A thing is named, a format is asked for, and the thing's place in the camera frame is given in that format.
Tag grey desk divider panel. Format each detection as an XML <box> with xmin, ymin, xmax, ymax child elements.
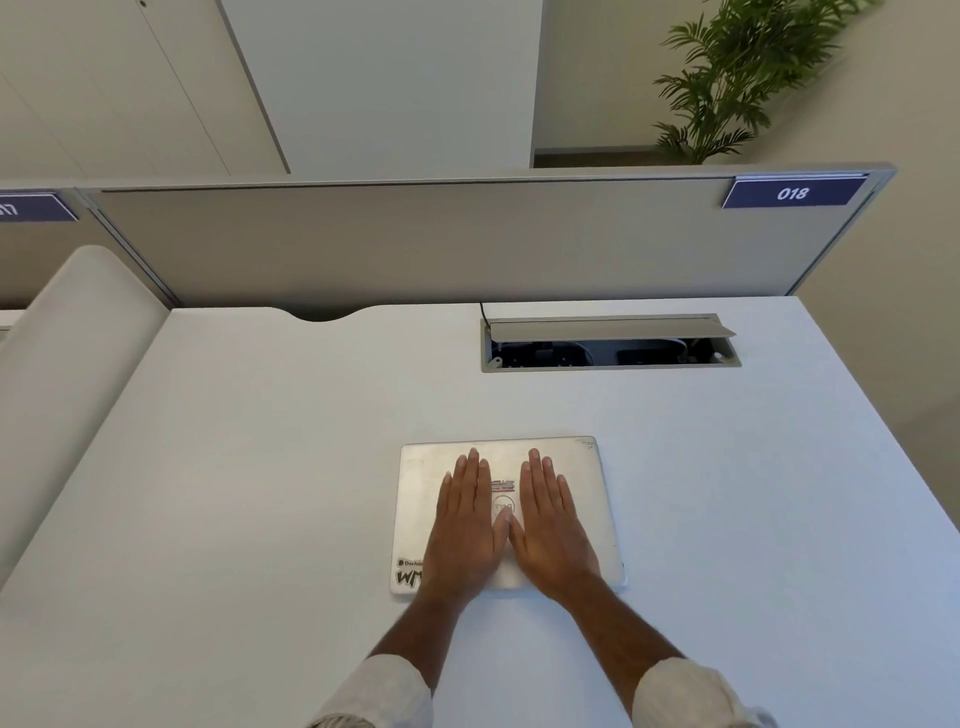
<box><xmin>0</xmin><ymin>179</ymin><xmax>174</xmax><ymax>310</ymax></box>
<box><xmin>77</xmin><ymin>161</ymin><xmax>898</xmax><ymax>310</ymax></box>

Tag white table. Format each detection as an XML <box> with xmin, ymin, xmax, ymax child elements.
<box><xmin>0</xmin><ymin>295</ymin><xmax>960</xmax><ymax>728</ymax></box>

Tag grey cable tray with flap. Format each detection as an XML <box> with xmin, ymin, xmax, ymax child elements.
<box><xmin>480</xmin><ymin>313</ymin><xmax>744</xmax><ymax>375</ymax></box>

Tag person's right hand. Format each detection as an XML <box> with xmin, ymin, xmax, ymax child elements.
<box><xmin>508</xmin><ymin>448</ymin><xmax>603</xmax><ymax>601</ymax></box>

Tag person's left forearm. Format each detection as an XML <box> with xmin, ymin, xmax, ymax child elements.
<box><xmin>305</xmin><ymin>588</ymin><xmax>470</xmax><ymax>728</ymax></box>

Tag person's right forearm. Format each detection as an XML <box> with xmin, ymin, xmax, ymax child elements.
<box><xmin>554</xmin><ymin>572</ymin><xmax>781</xmax><ymax>728</ymax></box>

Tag person's left hand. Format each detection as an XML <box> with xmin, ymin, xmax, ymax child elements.
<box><xmin>413</xmin><ymin>447</ymin><xmax>514</xmax><ymax>610</ymax></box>

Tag green potted plant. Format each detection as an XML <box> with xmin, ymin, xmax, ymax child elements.
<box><xmin>650</xmin><ymin>0</ymin><xmax>886</xmax><ymax>166</ymax></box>

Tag blue number sign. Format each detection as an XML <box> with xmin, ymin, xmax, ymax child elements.
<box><xmin>721</xmin><ymin>173</ymin><xmax>870</xmax><ymax>211</ymax></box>
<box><xmin>0</xmin><ymin>192</ymin><xmax>80</xmax><ymax>224</ymax></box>

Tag silver laptop with stickers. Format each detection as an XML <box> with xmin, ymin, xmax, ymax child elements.
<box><xmin>389</xmin><ymin>435</ymin><xmax>627</xmax><ymax>598</ymax></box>

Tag white side divider panel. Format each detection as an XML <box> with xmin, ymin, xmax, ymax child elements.
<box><xmin>0</xmin><ymin>245</ymin><xmax>172</xmax><ymax>586</ymax></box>

